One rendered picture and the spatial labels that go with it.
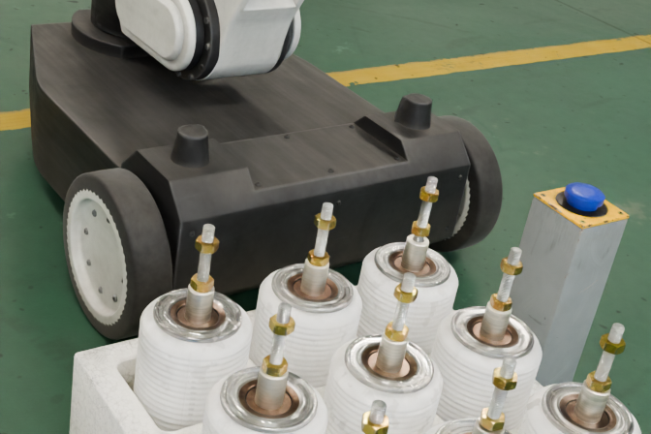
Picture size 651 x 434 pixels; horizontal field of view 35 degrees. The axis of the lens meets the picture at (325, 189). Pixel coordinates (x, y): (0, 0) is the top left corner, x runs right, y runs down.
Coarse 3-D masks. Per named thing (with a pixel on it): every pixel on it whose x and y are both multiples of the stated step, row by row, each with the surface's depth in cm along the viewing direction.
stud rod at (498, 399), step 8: (504, 360) 74; (512, 360) 74; (504, 368) 74; (512, 368) 74; (504, 376) 74; (496, 392) 75; (504, 392) 75; (496, 400) 75; (504, 400) 75; (488, 408) 76; (496, 408) 76; (488, 416) 76; (496, 416) 76
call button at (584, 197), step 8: (568, 184) 105; (576, 184) 105; (584, 184) 105; (568, 192) 104; (576, 192) 103; (584, 192) 104; (592, 192) 104; (600, 192) 104; (568, 200) 104; (576, 200) 103; (584, 200) 103; (592, 200) 103; (600, 200) 103; (576, 208) 104; (584, 208) 103; (592, 208) 103
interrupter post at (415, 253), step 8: (408, 240) 99; (424, 240) 100; (408, 248) 100; (416, 248) 99; (424, 248) 99; (408, 256) 100; (416, 256) 99; (424, 256) 100; (408, 264) 100; (416, 264) 100
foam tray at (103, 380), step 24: (96, 360) 92; (120, 360) 93; (96, 384) 89; (120, 384) 90; (72, 408) 95; (96, 408) 90; (120, 408) 87; (72, 432) 96; (96, 432) 90; (120, 432) 86; (144, 432) 85; (168, 432) 85; (192, 432) 86
